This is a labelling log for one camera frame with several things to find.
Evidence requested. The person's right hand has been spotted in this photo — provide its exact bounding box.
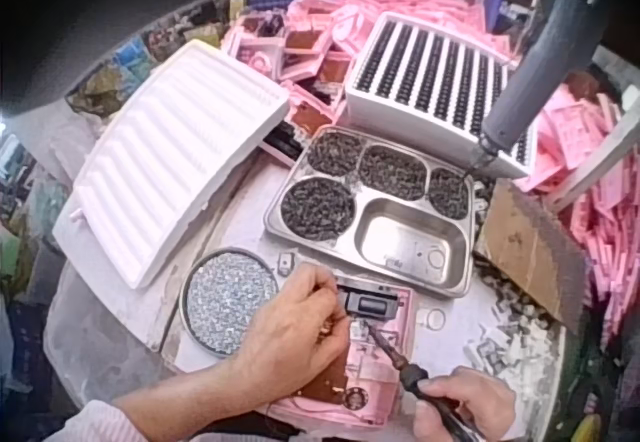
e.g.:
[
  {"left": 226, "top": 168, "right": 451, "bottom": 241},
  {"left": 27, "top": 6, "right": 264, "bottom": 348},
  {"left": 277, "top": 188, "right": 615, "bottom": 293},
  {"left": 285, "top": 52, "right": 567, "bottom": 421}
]
[{"left": 412, "top": 366, "right": 519, "bottom": 442}]

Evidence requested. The person's left hand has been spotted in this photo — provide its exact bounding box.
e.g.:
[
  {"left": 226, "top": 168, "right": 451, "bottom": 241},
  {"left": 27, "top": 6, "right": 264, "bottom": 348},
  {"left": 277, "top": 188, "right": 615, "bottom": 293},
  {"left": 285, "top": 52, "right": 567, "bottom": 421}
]
[{"left": 234, "top": 264, "right": 352, "bottom": 406}]

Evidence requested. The dark soldering iron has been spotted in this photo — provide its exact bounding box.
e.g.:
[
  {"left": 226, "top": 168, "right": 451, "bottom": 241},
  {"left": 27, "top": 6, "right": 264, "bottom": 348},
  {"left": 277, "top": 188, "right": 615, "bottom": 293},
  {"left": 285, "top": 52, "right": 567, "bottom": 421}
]
[{"left": 366, "top": 322, "right": 482, "bottom": 442}]

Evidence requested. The pink plastic casing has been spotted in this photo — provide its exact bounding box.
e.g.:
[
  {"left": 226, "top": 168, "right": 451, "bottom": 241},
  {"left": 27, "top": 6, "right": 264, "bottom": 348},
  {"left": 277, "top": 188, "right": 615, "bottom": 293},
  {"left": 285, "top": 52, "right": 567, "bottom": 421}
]
[{"left": 272, "top": 284, "right": 417, "bottom": 429}]

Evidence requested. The brown circuit board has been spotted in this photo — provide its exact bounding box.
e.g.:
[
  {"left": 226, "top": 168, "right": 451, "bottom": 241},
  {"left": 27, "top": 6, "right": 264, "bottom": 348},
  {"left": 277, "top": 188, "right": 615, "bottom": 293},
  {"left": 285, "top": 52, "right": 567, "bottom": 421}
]
[{"left": 298, "top": 346, "right": 352, "bottom": 406}]

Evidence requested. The pile of small white parts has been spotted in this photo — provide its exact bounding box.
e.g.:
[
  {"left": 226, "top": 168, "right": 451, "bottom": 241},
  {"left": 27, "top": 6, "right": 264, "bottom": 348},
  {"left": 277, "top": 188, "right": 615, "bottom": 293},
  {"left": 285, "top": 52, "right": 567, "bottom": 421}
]
[{"left": 462, "top": 256, "right": 559, "bottom": 381}]

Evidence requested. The black rectangular component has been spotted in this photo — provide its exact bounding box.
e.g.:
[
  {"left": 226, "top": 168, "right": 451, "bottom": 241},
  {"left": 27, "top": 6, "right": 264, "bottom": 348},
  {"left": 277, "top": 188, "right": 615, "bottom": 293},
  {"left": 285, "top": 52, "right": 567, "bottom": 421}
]
[{"left": 343, "top": 289, "right": 403, "bottom": 321}]

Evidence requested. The stainless steel compartment tray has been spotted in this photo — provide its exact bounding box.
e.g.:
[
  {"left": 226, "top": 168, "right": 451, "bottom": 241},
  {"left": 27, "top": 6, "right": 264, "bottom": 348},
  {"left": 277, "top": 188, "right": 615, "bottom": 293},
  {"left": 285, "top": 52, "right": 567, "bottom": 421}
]
[{"left": 263, "top": 124, "right": 476, "bottom": 299}]

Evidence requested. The brown cardboard piece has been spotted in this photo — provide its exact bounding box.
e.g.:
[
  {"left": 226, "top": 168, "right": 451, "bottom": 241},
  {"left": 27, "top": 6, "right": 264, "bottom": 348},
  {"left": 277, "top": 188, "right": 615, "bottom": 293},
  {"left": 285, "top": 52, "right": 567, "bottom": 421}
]
[{"left": 473, "top": 178, "right": 590, "bottom": 334}]

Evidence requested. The small white square part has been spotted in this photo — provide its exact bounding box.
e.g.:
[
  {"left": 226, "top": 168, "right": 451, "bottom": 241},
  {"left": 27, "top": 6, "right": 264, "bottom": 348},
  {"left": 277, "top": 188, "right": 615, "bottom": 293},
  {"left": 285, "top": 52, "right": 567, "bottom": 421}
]
[{"left": 274, "top": 251, "right": 297, "bottom": 276}]

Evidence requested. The pile of black screws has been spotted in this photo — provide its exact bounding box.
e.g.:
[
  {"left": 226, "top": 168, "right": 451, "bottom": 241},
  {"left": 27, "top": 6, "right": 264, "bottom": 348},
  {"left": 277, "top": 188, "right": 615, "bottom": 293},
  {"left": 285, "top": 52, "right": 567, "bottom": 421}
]
[
  {"left": 279, "top": 176, "right": 357, "bottom": 243},
  {"left": 427, "top": 166, "right": 471, "bottom": 221},
  {"left": 357, "top": 144, "right": 430, "bottom": 202},
  {"left": 305, "top": 131, "right": 366, "bottom": 178}
]

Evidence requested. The round lid of silver parts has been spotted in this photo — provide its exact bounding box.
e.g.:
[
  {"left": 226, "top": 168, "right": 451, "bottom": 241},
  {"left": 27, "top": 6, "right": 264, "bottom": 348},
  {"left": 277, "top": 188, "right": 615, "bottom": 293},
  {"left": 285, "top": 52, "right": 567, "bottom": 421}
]
[{"left": 178, "top": 246, "right": 282, "bottom": 361}]

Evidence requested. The heap of pink casings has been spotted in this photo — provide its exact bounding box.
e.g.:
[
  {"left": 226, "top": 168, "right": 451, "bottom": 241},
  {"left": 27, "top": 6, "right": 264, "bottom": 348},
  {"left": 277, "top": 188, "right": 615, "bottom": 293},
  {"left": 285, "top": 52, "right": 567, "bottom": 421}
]
[{"left": 219, "top": 0, "right": 640, "bottom": 363}]

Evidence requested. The white tray of black parts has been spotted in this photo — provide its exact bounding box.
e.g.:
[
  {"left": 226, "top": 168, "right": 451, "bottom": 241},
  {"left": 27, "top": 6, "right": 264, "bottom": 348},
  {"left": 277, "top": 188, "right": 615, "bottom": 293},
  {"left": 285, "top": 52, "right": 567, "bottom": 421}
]
[{"left": 343, "top": 10, "right": 539, "bottom": 181}]

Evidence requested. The white ribbed plastic tray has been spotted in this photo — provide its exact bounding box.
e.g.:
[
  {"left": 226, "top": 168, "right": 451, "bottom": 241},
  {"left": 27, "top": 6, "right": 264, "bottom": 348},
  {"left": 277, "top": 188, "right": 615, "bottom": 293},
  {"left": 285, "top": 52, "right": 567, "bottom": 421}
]
[{"left": 51, "top": 38, "right": 292, "bottom": 291}]

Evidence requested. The grey hanging electric screwdriver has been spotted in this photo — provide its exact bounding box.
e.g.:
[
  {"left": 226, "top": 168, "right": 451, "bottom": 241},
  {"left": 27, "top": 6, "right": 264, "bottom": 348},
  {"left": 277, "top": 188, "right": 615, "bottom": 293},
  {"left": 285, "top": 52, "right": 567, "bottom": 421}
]
[{"left": 465, "top": 0, "right": 610, "bottom": 179}]

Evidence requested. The white ring part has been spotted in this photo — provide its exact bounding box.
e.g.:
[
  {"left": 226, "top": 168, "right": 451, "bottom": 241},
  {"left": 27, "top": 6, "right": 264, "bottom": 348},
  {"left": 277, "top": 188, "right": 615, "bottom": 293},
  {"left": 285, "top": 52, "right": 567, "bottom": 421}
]
[{"left": 418, "top": 308, "right": 448, "bottom": 331}]

